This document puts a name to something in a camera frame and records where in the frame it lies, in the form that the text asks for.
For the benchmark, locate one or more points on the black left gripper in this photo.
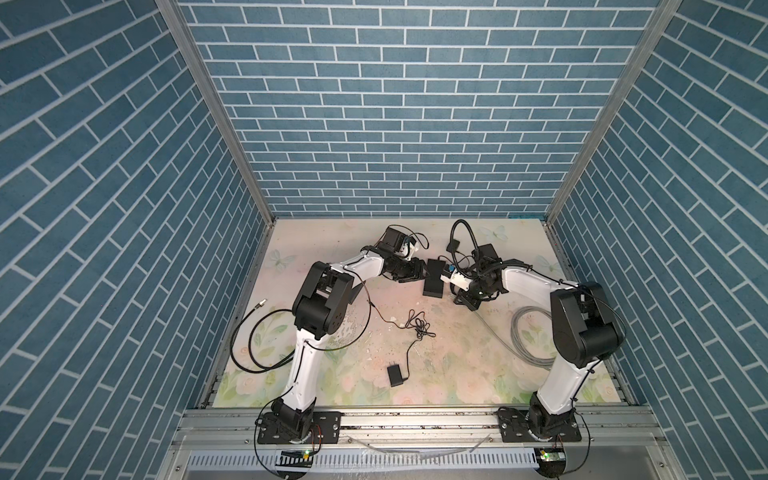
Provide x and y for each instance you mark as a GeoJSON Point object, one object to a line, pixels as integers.
{"type": "Point", "coordinates": [414, 270]}

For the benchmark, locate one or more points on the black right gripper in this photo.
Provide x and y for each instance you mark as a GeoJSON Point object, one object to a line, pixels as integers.
{"type": "Point", "coordinates": [463, 298]}

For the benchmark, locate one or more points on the black ribbed network switch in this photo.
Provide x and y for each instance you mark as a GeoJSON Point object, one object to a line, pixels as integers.
{"type": "Point", "coordinates": [433, 284]}

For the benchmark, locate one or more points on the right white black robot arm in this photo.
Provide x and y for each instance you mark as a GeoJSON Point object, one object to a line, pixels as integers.
{"type": "Point", "coordinates": [586, 329]}

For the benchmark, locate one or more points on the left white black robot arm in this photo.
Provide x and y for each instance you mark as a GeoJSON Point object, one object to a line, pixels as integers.
{"type": "Point", "coordinates": [319, 310]}

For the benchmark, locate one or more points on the black loose power adapter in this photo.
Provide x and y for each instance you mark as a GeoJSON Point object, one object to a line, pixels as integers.
{"type": "Point", "coordinates": [395, 375]}

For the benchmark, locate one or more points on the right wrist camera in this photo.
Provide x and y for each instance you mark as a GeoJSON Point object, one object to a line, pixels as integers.
{"type": "Point", "coordinates": [483, 256]}

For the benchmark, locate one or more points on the black power adapter near switch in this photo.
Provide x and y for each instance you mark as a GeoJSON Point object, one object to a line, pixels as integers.
{"type": "Point", "coordinates": [453, 246]}

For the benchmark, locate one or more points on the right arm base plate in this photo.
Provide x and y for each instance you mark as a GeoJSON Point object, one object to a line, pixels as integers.
{"type": "Point", "coordinates": [536, 425]}

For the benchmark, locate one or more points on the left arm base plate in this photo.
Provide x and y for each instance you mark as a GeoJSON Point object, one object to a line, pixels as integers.
{"type": "Point", "coordinates": [279, 429]}

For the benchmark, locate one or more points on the aluminium front rail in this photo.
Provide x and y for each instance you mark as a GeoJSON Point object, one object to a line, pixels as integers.
{"type": "Point", "coordinates": [425, 427]}

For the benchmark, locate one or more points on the white slotted cable duct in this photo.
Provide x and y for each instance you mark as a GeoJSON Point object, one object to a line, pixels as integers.
{"type": "Point", "coordinates": [352, 460]}

